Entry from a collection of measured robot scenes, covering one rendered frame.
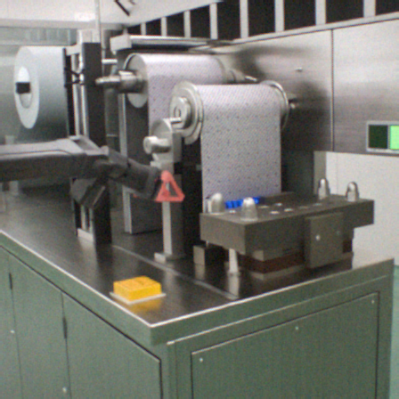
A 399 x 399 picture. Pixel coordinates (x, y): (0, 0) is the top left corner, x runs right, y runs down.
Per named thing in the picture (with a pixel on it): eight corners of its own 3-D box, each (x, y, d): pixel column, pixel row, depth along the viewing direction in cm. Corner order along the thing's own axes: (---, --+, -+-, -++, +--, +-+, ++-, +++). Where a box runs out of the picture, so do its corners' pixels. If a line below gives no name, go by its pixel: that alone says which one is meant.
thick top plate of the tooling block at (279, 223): (200, 239, 128) (199, 213, 127) (326, 215, 150) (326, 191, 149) (245, 253, 115) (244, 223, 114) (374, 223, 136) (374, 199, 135)
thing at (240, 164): (203, 212, 133) (200, 132, 130) (279, 199, 145) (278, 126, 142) (204, 213, 132) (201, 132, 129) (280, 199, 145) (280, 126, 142)
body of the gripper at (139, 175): (152, 199, 118) (124, 184, 114) (130, 194, 126) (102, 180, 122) (165, 170, 119) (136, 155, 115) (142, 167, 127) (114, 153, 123)
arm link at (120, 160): (106, 150, 113) (100, 139, 117) (88, 178, 114) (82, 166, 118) (134, 164, 116) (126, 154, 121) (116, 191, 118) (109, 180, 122)
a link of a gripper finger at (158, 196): (183, 214, 122) (148, 197, 117) (165, 210, 128) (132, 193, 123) (194, 185, 123) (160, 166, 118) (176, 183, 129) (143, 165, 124)
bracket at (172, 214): (153, 257, 140) (147, 133, 135) (175, 253, 144) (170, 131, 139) (163, 262, 136) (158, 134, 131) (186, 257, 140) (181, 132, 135)
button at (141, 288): (114, 293, 114) (113, 281, 114) (144, 286, 118) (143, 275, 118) (129, 303, 109) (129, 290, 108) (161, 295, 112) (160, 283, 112)
